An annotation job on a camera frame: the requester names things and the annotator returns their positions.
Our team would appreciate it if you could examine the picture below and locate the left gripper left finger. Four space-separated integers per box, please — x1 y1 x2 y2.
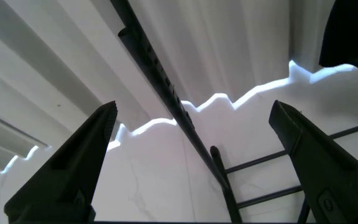
4 100 118 223

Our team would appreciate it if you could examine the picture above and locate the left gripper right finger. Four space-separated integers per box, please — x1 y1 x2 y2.
268 99 358 223

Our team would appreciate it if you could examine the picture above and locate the black short-sleeved shirt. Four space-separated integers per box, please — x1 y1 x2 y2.
318 0 358 92

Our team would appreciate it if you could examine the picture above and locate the black clothes rack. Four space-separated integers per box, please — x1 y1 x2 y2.
109 0 358 223

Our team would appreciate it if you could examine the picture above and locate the white curtain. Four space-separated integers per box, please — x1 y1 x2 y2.
0 0 338 184

